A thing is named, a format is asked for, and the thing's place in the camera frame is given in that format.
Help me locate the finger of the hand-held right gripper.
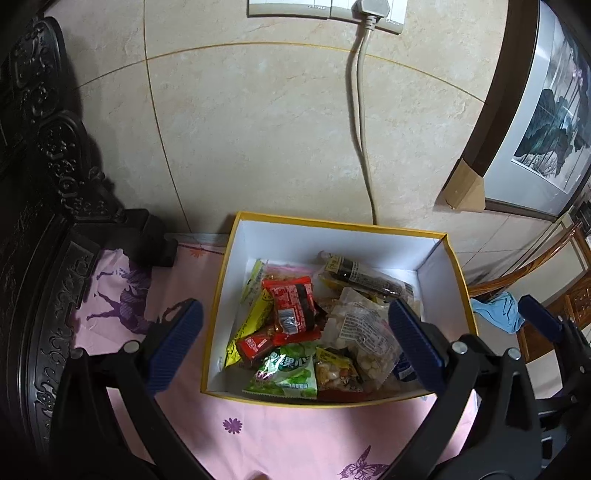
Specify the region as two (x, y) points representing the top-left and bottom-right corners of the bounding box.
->
(518, 295), (591, 370)

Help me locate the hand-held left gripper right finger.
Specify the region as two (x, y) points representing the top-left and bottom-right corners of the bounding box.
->
(389, 299), (546, 480)

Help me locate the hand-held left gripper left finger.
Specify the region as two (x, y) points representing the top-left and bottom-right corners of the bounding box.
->
(51, 299), (213, 480)

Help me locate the blue snack packet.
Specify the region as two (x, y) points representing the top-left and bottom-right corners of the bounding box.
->
(392, 353), (423, 381)

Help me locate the clear packet of white balls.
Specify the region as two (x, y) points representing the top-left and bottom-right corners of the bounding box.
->
(321, 288), (407, 388)

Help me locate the yellow stick snack packet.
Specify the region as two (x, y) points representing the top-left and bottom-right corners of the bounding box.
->
(225, 288), (273, 370)

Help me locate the small red snack packet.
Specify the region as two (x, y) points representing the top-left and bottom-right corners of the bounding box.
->
(235, 325), (282, 367)

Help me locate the red peanut packet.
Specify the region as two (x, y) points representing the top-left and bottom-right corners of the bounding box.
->
(315, 347), (365, 393)

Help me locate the long dark snack packet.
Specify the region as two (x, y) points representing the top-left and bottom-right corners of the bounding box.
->
(318, 250), (416, 301)

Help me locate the green yellow snack packet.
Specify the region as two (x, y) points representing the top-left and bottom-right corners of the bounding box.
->
(240, 258), (269, 305)

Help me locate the yellow cardboard box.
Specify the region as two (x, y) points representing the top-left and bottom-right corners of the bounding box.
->
(201, 211), (479, 408)

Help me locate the pink-edged noodle cracker packet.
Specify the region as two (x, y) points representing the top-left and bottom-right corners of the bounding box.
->
(265, 263), (315, 282)

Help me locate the blue cloth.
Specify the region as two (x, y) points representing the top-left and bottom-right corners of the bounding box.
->
(471, 291), (527, 335)

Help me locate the brown wooden chair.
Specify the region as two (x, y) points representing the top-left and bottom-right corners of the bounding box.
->
(466, 222), (591, 365)

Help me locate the pink printed tablecloth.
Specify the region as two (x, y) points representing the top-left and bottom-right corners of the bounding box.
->
(74, 233), (476, 480)

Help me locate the cardboard corner protector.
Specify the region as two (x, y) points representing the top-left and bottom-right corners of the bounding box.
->
(436, 158), (485, 212)

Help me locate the dark carved wooden furniture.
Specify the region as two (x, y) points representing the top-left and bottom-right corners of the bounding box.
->
(0, 16), (178, 480)

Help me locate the large framed lotus painting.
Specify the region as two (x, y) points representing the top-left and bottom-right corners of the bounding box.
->
(464, 0), (591, 222)

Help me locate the white power plug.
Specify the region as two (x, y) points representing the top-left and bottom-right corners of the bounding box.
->
(352, 0), (393, 29)

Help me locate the grey power cable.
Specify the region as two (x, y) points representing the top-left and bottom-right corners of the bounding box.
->
(346, 25), (382, 227)

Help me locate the white wall socket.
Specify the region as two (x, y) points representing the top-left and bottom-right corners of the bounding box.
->
(247, 0), (334, 21)
(330, 0), (408, 35)

